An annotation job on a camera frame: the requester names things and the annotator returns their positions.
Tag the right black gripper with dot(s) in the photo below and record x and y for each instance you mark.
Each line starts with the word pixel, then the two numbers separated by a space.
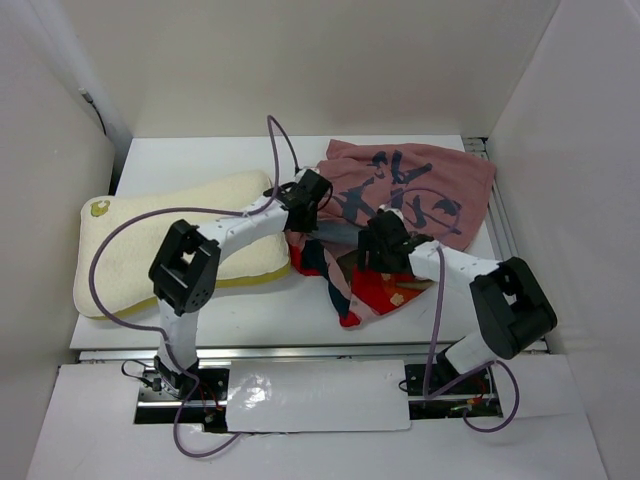
pixel 367 242

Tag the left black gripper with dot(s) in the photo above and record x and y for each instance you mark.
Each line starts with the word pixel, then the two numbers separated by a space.
pixel 307 226

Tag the pink red patterned pillowcase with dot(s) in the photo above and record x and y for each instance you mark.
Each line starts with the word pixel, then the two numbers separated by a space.
pixel 384 200

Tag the cream yellow pillow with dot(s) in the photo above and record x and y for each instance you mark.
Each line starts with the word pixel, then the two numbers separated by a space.
pixel 122 273

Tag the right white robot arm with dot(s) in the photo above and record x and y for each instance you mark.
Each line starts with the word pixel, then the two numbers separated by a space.
pixel 454 270

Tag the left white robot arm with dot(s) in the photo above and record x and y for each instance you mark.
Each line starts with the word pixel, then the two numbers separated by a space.
pixel 185 269

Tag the white cover plate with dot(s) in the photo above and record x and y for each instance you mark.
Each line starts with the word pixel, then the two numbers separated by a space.
pixel 317 396

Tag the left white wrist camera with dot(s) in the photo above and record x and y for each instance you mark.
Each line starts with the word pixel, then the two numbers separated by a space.
pixel 307 174

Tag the aluminium side rail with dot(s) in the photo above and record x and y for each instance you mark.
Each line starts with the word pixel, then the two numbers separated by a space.
pixel 500 210

